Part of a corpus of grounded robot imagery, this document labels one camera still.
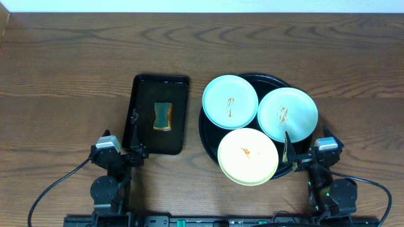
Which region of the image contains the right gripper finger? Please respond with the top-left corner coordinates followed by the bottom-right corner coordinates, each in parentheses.
top-left (282, 132), bottom-right (295, 163)
top-left (322, 125), bottom-right (337, 140)

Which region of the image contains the orange green scrub sponge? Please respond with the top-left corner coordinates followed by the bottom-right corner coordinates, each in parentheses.
top-left (153, 102), bottom-right (173, 131)

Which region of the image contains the pale yellow plate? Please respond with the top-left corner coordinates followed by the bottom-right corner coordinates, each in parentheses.
top-left (217, 128), bottom-right (279, 186)

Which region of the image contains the light blue plate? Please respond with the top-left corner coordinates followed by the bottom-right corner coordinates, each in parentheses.
top-left (202, 75), bottom-right (259, 130)
top-left (258, 88), bottom-right (319, 143)

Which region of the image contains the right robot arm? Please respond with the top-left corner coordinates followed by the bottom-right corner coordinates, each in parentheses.
top-left (283, 126), bottom-right (357, 218)

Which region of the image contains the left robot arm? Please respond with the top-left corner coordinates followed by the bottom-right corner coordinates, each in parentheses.
top-left (89, 129), bottom-right (148, 216)

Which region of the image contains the black rectangular tray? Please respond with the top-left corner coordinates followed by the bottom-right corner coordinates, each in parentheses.
top-left (122, 74), bottom-right (189, 155)

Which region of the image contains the black round tray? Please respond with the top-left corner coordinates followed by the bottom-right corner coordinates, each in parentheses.
top-left (199, 74), bottom-right (313, 179)

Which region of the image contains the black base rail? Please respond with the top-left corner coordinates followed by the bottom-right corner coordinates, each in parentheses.
top-left (63, 215), bottom-right (379, 227)

